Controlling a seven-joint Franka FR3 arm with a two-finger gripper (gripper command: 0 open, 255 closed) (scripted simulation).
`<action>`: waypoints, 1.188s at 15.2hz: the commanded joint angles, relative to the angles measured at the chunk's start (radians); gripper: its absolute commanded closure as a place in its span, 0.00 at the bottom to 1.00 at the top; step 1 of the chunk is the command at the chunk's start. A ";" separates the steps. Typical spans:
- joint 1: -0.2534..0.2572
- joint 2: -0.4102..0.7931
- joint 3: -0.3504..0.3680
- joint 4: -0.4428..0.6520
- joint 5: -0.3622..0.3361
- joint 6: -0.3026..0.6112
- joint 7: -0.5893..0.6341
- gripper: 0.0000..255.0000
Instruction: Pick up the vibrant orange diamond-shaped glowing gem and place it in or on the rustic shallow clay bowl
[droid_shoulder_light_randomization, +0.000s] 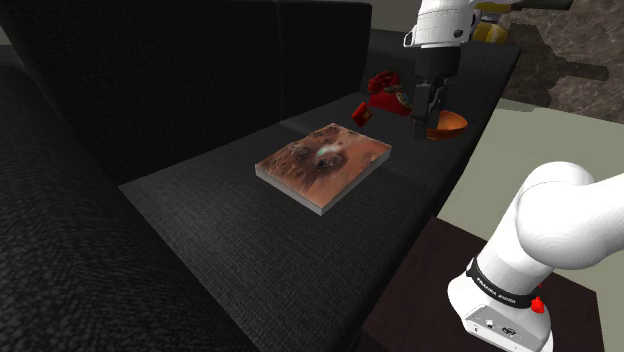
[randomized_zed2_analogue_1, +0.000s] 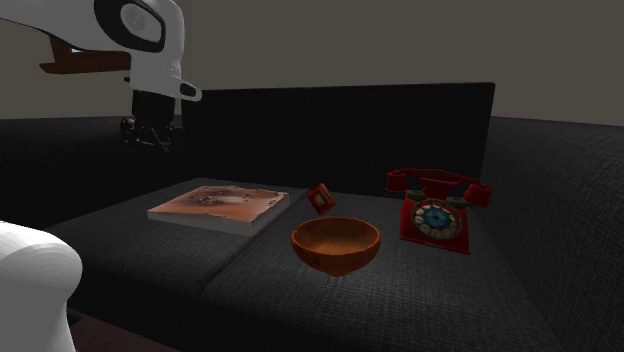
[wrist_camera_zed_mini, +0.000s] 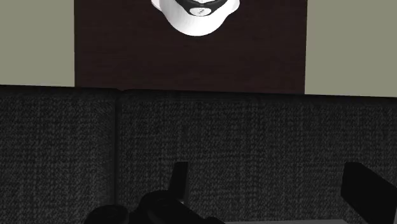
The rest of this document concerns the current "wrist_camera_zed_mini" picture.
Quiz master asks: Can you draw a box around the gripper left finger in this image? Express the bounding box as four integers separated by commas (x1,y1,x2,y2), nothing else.
83,161,226,224

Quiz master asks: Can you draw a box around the dark brown robot stand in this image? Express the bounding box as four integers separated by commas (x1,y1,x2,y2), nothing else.
73,0,309,95

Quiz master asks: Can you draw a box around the dark grey fabric sofa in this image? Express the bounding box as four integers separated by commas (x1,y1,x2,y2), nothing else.
0,84,397,224

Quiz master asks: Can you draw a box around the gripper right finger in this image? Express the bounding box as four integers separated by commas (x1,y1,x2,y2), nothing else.
340,161,397,224

